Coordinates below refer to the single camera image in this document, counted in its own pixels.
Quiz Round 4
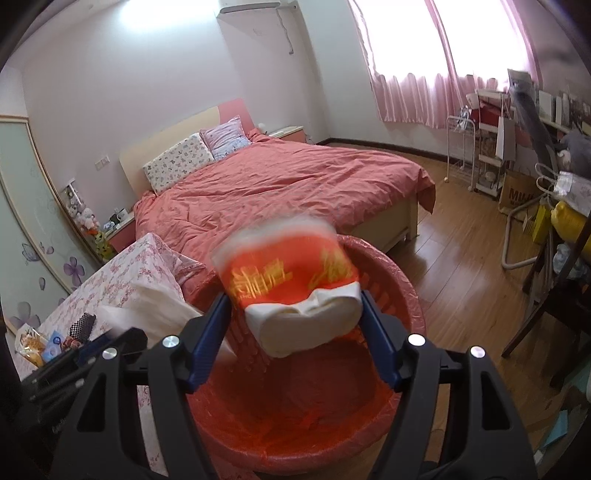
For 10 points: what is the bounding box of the blue Vinda tissue pack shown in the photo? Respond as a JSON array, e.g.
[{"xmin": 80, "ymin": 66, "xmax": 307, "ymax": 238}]
[{"xmin": 41, "ymin": 330, "xmax": 65, "ymax": 364}]

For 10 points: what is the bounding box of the yellow white snack bag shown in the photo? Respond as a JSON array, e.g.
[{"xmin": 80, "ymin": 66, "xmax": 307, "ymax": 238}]
[{"xmin": 15, "ymin": 324, "xmax": 47, "ymax": 367}]

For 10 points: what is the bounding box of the black polka dot cloth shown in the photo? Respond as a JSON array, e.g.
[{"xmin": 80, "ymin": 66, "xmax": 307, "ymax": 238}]
[{"xmin": 69, "ymin": 313, "xmax": 96, "ymax": 343}]

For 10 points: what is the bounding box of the red white paper cup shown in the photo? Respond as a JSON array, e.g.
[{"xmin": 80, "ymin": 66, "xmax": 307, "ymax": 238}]
[{"xmin": 211, "ymin": 216, "xmax": 363, "ymax": 358}]

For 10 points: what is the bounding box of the sliding wardrobe with purple flowers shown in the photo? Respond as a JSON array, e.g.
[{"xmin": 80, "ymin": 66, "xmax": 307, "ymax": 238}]
[{"xmin": 1, "ymin": 115, "xmax": 99, "ymax": 332}]

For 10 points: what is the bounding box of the red plastic laundry basket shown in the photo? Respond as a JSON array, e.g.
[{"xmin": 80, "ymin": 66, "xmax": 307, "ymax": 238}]
[{"xmin": 186, "ymin": 233, "xmax": 427, "ymax": 476}]

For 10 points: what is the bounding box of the pink left nightstand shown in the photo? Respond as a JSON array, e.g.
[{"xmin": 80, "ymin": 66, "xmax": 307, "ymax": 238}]
[{"xmin": 106, "ymin": 213, "xmax": 136, "ymax": 253}]

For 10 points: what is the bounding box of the pink nightstand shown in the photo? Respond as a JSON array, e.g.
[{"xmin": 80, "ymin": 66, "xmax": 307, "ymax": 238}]
[
  {"xmin": 269, "ymin": 126, "xmax": 308, "ymax": 143},
  {"xmin": 106, "ymin": 213, "xmax": 136, "ymax": 253}
]

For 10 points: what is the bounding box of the stuffed toy column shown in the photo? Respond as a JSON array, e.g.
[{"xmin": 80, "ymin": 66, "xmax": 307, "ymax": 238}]
[{"xmin": 62, "ymin": 179, "xmax": 115, "ymax": 264}]

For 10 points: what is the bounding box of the white mug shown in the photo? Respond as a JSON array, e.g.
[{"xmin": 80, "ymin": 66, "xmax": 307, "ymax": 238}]
[{"xmin": 116, "ymin": 209, "xmax": 128, "ymax": 222}]

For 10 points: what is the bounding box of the beige pink headboard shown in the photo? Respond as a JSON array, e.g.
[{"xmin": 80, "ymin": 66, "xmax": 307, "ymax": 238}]
[{"xmin": 119, "ymin": 99, "xmax": 256, "ymax": 199}]

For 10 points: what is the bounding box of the brown cardboard box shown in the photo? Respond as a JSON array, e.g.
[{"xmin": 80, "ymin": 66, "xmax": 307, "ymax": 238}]
[{"xmin": 498, "ymin": 170, "xmax": 542, "ymax": 214}]

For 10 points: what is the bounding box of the bed with salmon duvet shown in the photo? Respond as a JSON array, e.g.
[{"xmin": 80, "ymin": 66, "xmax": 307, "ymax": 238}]
[{"xmin": 133, "ymin": 128, "xmax": 438, "ymax": 278}]

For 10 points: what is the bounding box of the floral white pillow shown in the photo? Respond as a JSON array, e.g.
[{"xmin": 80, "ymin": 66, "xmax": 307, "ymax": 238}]
[{"xmin": 142, "ymin": 133, "xmax": 214, "ymax": 195}]

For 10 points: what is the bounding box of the pink striped pillow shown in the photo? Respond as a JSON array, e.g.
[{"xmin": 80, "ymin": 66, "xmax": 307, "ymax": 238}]
[{"xmin": 199, "ymin": 116, "xmax": 252, "ymax": 161}]

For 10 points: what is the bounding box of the white shelf cart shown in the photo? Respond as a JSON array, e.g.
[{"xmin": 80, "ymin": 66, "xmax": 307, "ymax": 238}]
[{"xmin": 475, "ymin": 89, "xmax": 517, "ymax": 200}]

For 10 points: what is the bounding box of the pink right nightstand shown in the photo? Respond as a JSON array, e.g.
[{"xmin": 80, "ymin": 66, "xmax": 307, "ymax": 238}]
[{"xmin": 269, "ymin": 126, "xmax": 308, "ymax": 143}]

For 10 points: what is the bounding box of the pink window curtain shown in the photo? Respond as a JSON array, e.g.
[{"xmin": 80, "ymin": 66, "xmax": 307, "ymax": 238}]
[{"xmin": 349, "ymin": 0, "xmax": 542, "ymax": 129}]

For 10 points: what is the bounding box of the white air conditioner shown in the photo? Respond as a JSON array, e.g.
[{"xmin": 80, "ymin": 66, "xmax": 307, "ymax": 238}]
[{"xmin": 218, "ymin": 0, "xmax": 297, "ymax": 15}]

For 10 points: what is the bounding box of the wall power socket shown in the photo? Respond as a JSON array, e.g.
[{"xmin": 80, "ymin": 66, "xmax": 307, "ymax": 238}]
[{"xmin": 95, "ymin": 156, "xmax": 110, "ymax": 170}]

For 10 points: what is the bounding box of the white wire rack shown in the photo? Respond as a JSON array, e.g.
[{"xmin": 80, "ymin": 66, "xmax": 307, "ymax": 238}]
[{"xmin": 445, "ymin": 115, "xmax": 477, "ymax": 191}]

